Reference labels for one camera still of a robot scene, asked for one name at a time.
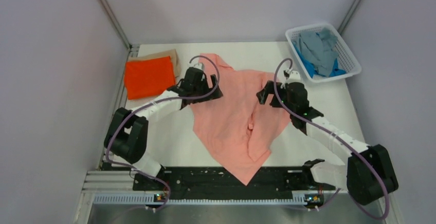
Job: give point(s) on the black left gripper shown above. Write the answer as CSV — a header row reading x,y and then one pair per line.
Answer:
x,y
215,94

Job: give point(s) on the white plastic basket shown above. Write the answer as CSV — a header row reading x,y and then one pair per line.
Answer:
x,y
346,60

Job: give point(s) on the pink t shirt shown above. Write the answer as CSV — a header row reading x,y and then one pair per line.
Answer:
x,y
236,129

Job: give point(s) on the blue t shirt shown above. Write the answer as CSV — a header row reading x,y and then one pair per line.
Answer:
x,y
312,70

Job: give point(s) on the right aluminium frame post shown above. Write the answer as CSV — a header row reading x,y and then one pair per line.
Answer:
x,y
349,15

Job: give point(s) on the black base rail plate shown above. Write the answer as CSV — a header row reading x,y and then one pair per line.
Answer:
x,y
216,183

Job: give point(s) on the left aluminium frame post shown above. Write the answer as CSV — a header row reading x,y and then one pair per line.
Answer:
x,y
115,23

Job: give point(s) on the orange folded t shirt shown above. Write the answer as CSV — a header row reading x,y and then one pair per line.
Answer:
x,y
148,78

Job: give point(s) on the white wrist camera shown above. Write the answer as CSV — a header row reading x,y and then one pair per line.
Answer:
x,y
291,76
197,65

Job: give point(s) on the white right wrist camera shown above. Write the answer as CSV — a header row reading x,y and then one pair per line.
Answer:
x,y
291,76

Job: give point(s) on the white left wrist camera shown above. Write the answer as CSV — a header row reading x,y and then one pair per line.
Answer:
x,y
197,65

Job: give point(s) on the grey t shirt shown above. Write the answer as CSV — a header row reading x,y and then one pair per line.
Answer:
x,y
318,48

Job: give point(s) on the aluminium frame post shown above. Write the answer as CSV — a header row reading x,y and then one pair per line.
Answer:
x,y
349,15
115,23

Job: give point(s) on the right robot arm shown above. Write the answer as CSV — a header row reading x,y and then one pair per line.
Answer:
x,y
361,162

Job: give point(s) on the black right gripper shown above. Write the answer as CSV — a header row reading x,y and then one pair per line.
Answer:
x,y
262,95

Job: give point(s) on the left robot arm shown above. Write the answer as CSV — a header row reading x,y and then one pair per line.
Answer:
x,y
128,131

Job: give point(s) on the beige folded t shirt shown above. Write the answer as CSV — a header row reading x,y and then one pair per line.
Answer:
x,y
168,53

